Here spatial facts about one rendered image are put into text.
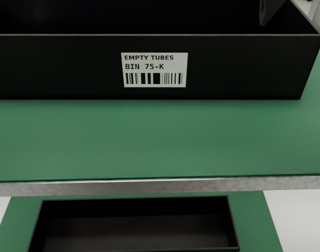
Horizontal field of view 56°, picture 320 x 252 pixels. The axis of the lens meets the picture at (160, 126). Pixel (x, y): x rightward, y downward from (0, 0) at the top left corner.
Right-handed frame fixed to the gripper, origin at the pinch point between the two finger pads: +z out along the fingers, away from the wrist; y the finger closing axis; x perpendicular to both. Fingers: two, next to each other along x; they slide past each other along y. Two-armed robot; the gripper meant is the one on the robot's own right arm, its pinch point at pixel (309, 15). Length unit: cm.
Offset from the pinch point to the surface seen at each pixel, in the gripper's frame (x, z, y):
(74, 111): 3.9, 17.0, 29.4
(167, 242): 23, 73, 14
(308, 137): 8.6, 14.8, -5.1
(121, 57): -2.3, 11.4, 21.6
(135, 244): 23, 73, 24
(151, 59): -2.2, 11.7, 17.3
